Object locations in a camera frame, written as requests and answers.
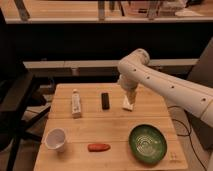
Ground white rectangular block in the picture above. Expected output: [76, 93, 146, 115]
[122, 97, 134, 111]

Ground black office chair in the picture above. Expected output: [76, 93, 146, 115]
[0, 9, 50, 171]

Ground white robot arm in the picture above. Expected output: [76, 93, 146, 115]
[118, 48, 213, 127]

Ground green ceramic plate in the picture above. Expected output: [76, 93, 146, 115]
[128, 124, 167, 165]

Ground black eraser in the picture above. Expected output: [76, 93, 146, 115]
[101, 93, 110, 110]

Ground black cable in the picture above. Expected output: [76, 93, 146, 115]
[168, 105, 208, 171]

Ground white glue bottle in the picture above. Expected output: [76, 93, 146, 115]
[72, 89, 82, 118]

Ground orange carrot toy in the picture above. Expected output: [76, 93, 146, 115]
[88, 143, 110, 152]

